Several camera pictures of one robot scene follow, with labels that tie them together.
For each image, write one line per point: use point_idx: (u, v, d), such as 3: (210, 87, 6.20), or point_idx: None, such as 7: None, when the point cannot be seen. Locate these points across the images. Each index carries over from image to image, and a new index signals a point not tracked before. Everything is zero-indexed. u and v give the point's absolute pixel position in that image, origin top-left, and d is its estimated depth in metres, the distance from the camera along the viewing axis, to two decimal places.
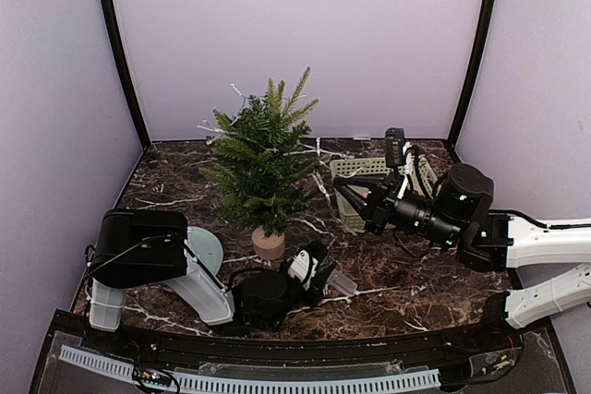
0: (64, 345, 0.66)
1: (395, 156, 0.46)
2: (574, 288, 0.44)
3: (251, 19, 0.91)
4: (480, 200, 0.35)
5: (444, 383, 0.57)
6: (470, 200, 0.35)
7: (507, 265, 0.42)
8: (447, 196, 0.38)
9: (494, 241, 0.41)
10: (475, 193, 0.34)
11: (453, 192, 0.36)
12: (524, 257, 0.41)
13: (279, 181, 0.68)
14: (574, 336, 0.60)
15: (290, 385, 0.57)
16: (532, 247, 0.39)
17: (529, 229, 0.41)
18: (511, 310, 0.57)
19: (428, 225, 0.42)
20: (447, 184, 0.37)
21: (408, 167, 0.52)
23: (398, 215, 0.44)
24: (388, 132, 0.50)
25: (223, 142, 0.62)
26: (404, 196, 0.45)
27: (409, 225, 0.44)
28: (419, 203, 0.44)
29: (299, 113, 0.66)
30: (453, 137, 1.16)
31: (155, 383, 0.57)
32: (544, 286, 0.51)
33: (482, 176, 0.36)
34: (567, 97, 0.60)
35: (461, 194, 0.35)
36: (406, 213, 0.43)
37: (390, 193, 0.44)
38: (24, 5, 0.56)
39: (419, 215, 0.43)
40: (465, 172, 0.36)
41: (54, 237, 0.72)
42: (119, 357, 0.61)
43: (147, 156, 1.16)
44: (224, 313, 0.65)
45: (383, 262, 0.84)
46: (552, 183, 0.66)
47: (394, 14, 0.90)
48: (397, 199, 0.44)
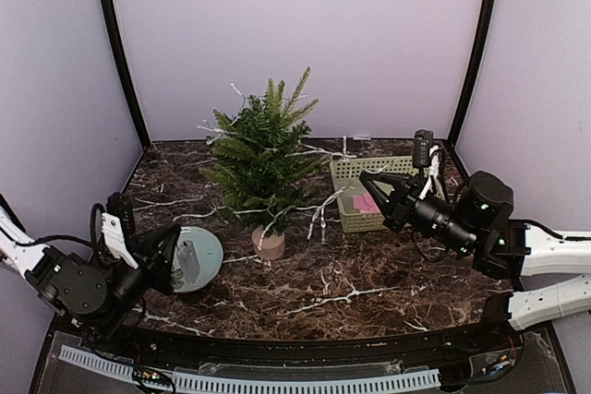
0: (64, 345, 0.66)
1: (422, 156, 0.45)
2: (581, 294, 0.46)
3: (251, 20, 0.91)
4: (500, 208, 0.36)
5: (444, 383, 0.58)
6: (491, 208, 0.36)
7: (522, 272, 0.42)
8: (468, 202, 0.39)
9: (512, 250, 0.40)
10: (496, 202, 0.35)
11: (476, 200, 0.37)
12: (536, 267, 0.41)
13: (279, 181, 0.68)
14: (573, 336, 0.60)
15: (291, 385, 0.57)
16: (549, 257, 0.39)
17: (546, 238, 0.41)
18: (514, 311, 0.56)
19: (445, 230, 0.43)
20: (469, 191, 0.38)
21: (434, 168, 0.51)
23: (416, 215, 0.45)
24: (416, 133, 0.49)
25: (223, 142, 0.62)
26: (426, 197, 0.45)
27: (428, 227, 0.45)
28: (440, 207, 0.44)
29: (299, 113, 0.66)
30: (453, 137, 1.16)
31: (154, 383, 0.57)
32: (548, 289, 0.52)
33: (502, 186, 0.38)
34: (566, 97, 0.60)
35: (483, 202, 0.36)
36: (426, 216, 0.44)
37: (412, 194, 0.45)
38: (25, 6, 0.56)
39: (439, 219, 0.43)
40: (490, 182, 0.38)
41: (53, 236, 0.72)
42: (117, 357, 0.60)
43: (147, 156, 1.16)
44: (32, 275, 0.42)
45: (383, 262, 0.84)
46: (552, 183, 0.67)
47: (394, 15, 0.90)
48: (418, 200, 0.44)
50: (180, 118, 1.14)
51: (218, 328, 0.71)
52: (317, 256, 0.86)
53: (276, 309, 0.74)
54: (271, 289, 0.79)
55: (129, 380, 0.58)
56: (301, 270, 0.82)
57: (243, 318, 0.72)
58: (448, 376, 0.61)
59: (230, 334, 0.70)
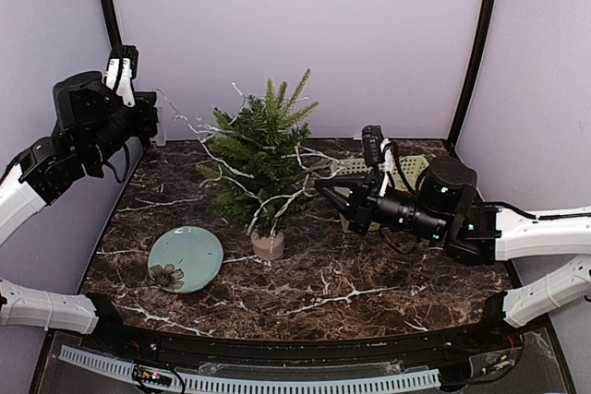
0: (65, 345, 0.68)
1: (374, 153, 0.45)
2: (569, 282, 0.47)
3: (252, 20, 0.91)
4: (461, 192, 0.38)
5: (444, 383, 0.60)
6: (452, 193, 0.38)
7: (497, 257, 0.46)
8: (428, 188, 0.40)
9: (482, 233, 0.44)
10: (455, 185, 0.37)
11: (435, 185, 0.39)
12: (514, 248, 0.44)
13: (278, 182, 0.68)
14: (574, 337, 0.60)
15: (291, 385, 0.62)
16: (521, 238, 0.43)
17: (518, 220, 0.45)
18: (508, 309, 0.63)
19: (413, 220, 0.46)
20: (428, 177, 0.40)
21: (389, 165, 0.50)
23: (381, 211, 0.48)
24: (365, 129, 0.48)
25: (219, 141, 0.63)
26: (386, 193, 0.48)
27: (395, 221, 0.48)
28: (403, 200, 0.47)
29: (299, 114, 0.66)
30: (453, 137, 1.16)
31: (154, 383, 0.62)
32: (539, 283, 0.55)
33: (463, 169, 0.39)
34: (566, 95, 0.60)
35: (442, 186, 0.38)
36: (390, 208, 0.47)
37: (371, 192, 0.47)
38: (24, 6, 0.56)
39: (404, 212, 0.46)
40: (447, 166, 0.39)
41: (49, 242, 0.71)
42: (118, 357, 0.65)
43: (148, 156, 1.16)
44: (37, 198, 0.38)
45: (383, 262, 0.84)
46: (551, 183, 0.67)
47: (394, 14, 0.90)
48: (379, 197, 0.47)
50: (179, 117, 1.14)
51: (218, 328, 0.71)
52: (317, 256, 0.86)
53: (276, 309, 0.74)
54: (271, 289, 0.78)
55: (129, 380, 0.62)
56: (301, 270, 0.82)
57: (243, 318, 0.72)
58: (447, 376, 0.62)
59: (230, 334, 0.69)
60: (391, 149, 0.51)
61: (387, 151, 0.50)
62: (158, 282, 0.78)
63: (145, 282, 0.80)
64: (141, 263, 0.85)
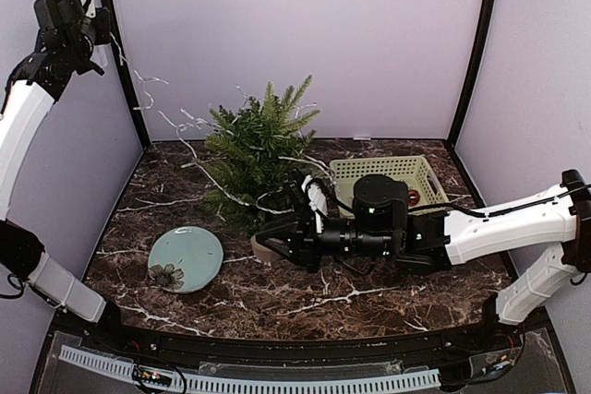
0: (64, 346, 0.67)
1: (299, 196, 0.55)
2: (547, 274, 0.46)
3: (254, 17, 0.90)
4: (391, 205, 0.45)
5: (443, 383, 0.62)
6: (383, 208, 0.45)
7: (453, 258, 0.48)
8: (362, 210, 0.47)
9: (436, 240, 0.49)
10: (383, 202, 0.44)
11: (365, 206, 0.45)
12: (468, 250, 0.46)
13: (266, 185, 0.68)
14: (582, 338, 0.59)
15: (290, 385, 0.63)
16: (471, 238, 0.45)
17: (468, 221, 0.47)
18: (500, 310, 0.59)
19: (359, 243, 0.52)
20: (356, 202, 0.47)
21: (319, 200, 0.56)
23: (328, 244, 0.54)
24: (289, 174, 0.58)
25: (212, 139, 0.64)
26: (325, 226, 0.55)
27: (344, 248, 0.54)
28: (342, 229, 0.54)
29: (299, 123, 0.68)
30: (453, 137, 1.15)
31: (154, 382, 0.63)
32: (521, 280, 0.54)
33: (385, 185, 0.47)
34: (567, 96, 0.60)
35: (372, 206, 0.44)
36: (331, 239, 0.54)
37: (312, 232, 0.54)
38: (24, 6, 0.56)
39: (348, 238, 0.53)
40: (369, 187, 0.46)
41: (55, 249, 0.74)
42: (118, 356, 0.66)
43: (147, 156, 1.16)
44: (45, 98, 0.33)
45: (383, 261, 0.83)
46: (552, 183, 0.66)
47: (397, 11, 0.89)
48: (320, 232, 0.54)
50: (173, 117, 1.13)
51: (217, 328, 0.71)
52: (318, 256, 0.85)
53: (276, 309, 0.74)
54: (271, 289, 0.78)
55: (129, 379, 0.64)
56: (301, 270, 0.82)
57: (243, 318, 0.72)
58: (447, 376, 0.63)
59: (230, 334, 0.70)
60: (315, 185, 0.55)
61: (314, 186, 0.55)
62: (158, 281, 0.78)
63: (145, 283, 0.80)
64: (141, 263, 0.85)
